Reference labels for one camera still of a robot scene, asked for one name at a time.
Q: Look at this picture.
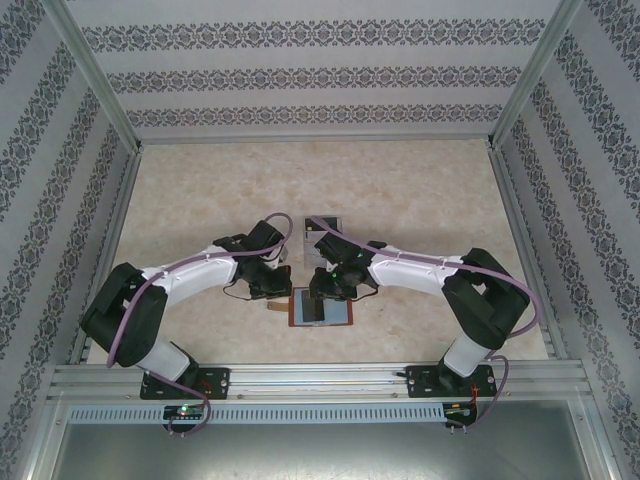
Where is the brown leather card holder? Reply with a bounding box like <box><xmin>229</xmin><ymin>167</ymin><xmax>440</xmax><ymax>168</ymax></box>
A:
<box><xmin>267</xmin><ymin>286</ymin><xmax>356</xmax><ymax>329</ymax></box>

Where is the white printed credit card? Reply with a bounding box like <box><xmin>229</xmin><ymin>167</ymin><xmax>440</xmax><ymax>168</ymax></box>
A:
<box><xmin>305</xmin><ymin>227</ymin><xmax>324</xmax><ymax>266</ymax></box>

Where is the black credit card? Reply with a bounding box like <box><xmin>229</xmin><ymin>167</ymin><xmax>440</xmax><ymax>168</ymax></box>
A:
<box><xmin>301</xmin><ymin>294</ymin><xmax>327</xmax><ymax>324</ymax></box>

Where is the clear acrylic box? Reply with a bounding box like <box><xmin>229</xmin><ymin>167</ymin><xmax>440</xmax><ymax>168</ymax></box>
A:
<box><xmin>303</xmin><ymin>215</ymin><xmax>346</xmax><ymax>269</ymax></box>

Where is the grey metal panel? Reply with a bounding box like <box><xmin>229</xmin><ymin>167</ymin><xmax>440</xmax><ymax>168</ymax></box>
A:
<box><xmin>49</xmin><ymin>423</ymin><xmax>594</xmax><ymax>480</ymax></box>

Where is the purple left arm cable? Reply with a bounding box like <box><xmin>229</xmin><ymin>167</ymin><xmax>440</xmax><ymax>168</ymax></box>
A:
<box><xmin>107</xmin><ymin>212</ymin><xmax>294</xmax><ymax>437</ymax></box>

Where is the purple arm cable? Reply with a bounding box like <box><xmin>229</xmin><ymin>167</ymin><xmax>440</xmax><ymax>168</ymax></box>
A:
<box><xmin>107</xmin><ymin>212</ymin><xmax>294</xmax><ymax>437</ymax></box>
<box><xmin>304</xmin><ymin>215</ymin><xmax>543</xmax><ymax>436</ymax></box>

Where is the aluminium mounting rail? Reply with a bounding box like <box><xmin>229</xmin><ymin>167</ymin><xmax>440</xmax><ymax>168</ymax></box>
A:
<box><xmin>47</xmin><ymin>363</ymin><xmax>591</xmax><ymax>401</ymax></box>

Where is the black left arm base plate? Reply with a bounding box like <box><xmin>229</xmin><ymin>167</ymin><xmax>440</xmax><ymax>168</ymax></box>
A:
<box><xmin>139</xmin><ymin>367</ymin><xmax>231</xmax><ymax>401</ymax></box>

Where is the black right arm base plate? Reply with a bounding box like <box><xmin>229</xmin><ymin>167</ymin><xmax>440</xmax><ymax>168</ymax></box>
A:
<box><xmin>397</xmin><ymin>364</ymin><xmax>494</xmax><ymax>400</ymax></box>

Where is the grey slotted cable duct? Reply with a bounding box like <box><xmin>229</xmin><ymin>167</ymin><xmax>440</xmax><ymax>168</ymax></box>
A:
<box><xmin>67</xmin><ymin>403</ymin><xmax>446</xmax><ymax>425</ymax></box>

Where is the aluminium side rail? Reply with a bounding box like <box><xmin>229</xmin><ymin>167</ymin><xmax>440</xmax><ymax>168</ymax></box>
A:
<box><xmin>69</xmin><ymin>147</ymin><xmax>144</xmax><ymax>366</ymax></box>
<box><xmin>487</xmin><ymin>142</ymin><xmax>569</xmax><ymax>361</ymax></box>

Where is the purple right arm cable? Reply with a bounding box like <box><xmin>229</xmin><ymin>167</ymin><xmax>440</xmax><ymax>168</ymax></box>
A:
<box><xmin>304</xmin><ymin>215</ymin><xmax>543</xmax><ymax>436</ymax></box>

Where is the aluminium frame post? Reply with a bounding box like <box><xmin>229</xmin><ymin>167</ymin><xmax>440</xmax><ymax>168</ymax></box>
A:
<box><xmin>42</xmin><ymin>0</ymin><xmax>144</xmax><ymax>156</ymax></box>
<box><xmin>487</xmin><ymin>0</ymin><xmax>586</xmax><ymax>151</ymax></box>

